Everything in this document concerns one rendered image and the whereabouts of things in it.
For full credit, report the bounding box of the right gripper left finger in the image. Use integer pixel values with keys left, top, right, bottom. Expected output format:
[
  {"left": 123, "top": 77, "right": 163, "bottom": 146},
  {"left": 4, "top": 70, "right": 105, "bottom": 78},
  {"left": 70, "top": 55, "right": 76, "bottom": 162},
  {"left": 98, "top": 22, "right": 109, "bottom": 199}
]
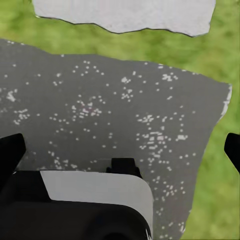
[{"left": 0, "top": 133, "right": 26, "bottom": 193}]

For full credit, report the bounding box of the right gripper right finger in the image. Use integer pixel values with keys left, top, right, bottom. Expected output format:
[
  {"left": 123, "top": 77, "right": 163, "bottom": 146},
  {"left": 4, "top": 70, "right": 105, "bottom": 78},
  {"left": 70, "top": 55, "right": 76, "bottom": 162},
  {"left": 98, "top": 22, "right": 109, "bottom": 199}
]
[{"left": 224, "top": 132, "right": 240, "bottom": 173}]

